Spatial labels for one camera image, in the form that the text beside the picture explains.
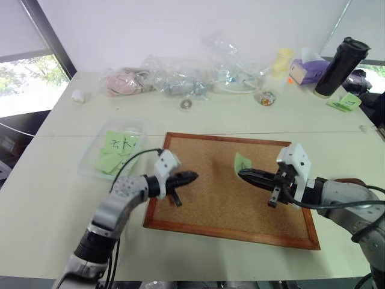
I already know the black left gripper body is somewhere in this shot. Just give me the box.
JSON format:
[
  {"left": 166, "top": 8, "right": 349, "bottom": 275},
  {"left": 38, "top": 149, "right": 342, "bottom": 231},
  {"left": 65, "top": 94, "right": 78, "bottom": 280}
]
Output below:
[{"left": 165, "top": 172, "right": 183, "bottom": 209}]

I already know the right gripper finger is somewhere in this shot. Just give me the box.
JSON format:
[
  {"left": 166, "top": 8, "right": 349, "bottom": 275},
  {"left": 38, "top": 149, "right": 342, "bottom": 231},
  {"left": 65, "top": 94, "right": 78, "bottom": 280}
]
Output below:
[
  {"left": 238, "top": 173, "right": 277, "bottom": 191},
  {"left": 238, "top": 168, "right": 279, "bottom": 182}
]

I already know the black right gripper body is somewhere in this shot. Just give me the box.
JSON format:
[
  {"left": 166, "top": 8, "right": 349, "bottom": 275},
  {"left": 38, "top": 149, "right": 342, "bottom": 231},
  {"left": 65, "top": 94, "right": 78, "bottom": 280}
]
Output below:
[{"left": 267, "top": 164, "right": 298, "bottom": 209}]

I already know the small green sticky note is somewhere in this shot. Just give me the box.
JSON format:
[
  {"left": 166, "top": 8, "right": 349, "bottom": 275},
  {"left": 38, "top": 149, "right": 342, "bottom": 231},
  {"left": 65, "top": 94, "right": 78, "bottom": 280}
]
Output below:
[{"left": 233, "top": 152, "right": 253, "bottom": 179}]

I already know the plain green note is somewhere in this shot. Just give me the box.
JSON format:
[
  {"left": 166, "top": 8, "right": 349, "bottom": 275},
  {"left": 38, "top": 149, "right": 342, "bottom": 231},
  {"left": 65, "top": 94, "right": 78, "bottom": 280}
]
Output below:
[
  {"left": 109, "top": 155, "right": 138, "bottom": 176},
  {"left": 95, "top": 152, "right": 119, "bottom": 174}
]

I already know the large written green note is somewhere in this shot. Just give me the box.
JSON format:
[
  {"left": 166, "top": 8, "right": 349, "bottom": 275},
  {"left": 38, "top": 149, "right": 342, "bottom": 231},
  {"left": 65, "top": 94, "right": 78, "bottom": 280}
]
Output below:
[{"left": 103, "top": 129, "right": 142, "bottom": 156}]

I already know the clear round tray with pushpins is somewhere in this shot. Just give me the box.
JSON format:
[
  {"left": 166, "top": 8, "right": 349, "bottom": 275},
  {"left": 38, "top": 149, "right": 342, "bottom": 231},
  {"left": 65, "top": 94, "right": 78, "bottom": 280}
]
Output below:
[{"left": 253, "top": 89, "right": 279, "bottom": 107}]

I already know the clear plastic box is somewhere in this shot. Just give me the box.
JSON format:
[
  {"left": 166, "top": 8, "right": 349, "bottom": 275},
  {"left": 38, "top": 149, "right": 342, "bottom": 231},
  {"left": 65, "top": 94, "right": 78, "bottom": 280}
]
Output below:
[{"left": 78, "top": 117, "right": 150, "bottom": 181}]

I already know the purple tissue box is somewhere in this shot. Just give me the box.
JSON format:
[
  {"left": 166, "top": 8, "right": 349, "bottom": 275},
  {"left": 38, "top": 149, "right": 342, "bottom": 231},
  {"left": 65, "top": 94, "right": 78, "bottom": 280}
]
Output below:
[{"left": 288, "top": 46, "right": 332, "bottom": 87}]

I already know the wood-framed cork board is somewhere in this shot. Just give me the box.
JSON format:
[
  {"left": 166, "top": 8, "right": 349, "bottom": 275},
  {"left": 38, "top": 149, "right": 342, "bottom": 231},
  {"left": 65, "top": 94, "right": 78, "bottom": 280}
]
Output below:
[{"left": 142, "top": 131, "right": 321, "bottom": 251}]

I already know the plastic bag with grey contents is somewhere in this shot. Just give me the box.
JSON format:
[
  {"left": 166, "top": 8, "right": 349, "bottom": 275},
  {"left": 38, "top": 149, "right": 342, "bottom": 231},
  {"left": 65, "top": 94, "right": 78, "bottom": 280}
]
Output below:
[{"left": 140, "top": 55, "right": 212, "bottom": 102}]

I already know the folded green notes pile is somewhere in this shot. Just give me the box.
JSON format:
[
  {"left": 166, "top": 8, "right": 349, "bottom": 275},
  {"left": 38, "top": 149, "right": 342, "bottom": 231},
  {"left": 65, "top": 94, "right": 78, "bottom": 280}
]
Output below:
[{"left": 326, "top": 92, "right": 362, "bottom": 113}]

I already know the plastic bag with pink contents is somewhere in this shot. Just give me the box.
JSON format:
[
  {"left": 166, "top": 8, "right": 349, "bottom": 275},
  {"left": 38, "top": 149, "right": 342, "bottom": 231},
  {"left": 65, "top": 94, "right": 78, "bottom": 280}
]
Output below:
[{"left": 100, "top": 67, "right": 157, "bottom": 98}]

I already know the pale yellow cup stack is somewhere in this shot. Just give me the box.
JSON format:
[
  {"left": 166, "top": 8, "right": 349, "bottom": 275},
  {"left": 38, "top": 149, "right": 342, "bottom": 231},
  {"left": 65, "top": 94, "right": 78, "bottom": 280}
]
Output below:
[{"left": 271, "top": 48, "right": 294, "bottom": 76}]

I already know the black bag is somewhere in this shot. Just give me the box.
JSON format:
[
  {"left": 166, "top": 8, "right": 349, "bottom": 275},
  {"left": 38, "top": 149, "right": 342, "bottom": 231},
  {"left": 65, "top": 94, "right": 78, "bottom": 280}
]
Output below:
[{"left": 342, "top": 68, "right": 385, "bottom": 129}]

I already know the black travel tumbler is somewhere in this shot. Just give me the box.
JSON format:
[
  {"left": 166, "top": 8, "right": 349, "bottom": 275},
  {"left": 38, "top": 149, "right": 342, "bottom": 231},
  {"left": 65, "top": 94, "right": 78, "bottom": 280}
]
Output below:
[{"left": 313, "top": 36, "right": 372, "bottom": 99}]

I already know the dark cabinet beside table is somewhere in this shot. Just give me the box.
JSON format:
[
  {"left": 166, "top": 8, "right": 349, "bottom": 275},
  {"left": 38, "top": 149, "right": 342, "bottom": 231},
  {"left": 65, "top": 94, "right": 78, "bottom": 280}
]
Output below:
[{"left": 0, "top": 109, "right": 52, "bottom": 189}]

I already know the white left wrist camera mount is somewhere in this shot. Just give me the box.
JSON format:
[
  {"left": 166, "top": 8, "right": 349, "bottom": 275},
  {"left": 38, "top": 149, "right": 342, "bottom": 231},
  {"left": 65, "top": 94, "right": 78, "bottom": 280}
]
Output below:
[{"left": 153, "top": 149, "right": 182, "bottom": 200}]

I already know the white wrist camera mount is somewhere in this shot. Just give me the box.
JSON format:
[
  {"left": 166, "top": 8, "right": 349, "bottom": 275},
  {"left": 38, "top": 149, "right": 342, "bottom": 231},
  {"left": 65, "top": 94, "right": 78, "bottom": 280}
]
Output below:
[
  {"left": 153, "top": 149, "right": 182, "bottom": 200},
  {"left": 276, "top": 143, "right": 313, "bottom": 201}
]

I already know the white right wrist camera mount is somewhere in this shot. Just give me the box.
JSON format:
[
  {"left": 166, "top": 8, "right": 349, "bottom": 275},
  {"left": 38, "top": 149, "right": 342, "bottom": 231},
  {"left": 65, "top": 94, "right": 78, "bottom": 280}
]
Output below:
[{"left": 276, "top": 143, "right": 313, "bottom": 201}]

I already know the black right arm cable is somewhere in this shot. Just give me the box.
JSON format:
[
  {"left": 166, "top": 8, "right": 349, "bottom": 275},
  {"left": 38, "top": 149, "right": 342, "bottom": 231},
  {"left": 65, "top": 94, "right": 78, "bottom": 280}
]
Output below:
[{"left": 280, "top": 179, "right": 385, "bottom": 245}]

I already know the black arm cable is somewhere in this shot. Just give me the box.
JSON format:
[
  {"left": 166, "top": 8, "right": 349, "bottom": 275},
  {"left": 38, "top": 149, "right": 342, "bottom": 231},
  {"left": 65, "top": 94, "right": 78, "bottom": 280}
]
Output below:
[
  {"left": 109, "top": 149, "right": 162, "bottom": 193},
  {"left": 280, "top": 179, "right": 385, "bottom": 245}
]

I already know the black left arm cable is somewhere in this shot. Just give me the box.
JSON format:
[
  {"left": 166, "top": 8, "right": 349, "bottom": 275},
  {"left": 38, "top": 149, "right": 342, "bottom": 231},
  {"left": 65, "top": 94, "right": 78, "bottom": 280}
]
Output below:
[{"left": 109, "top": 149, "right": 162, "bottom": 193}]

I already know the clear bag with white cable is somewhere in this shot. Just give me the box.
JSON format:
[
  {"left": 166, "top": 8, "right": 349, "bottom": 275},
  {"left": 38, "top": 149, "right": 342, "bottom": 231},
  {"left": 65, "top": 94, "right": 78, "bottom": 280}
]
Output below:
[{"left": 200, "top": 29, "right": 272, "bottom": 95}]

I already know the dark window frame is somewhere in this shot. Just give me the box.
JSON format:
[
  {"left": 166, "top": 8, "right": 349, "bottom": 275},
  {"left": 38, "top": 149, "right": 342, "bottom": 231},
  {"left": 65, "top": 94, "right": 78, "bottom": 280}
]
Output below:
[{"left": 20, "top": 0, "right": 78, "bottom": 81}]

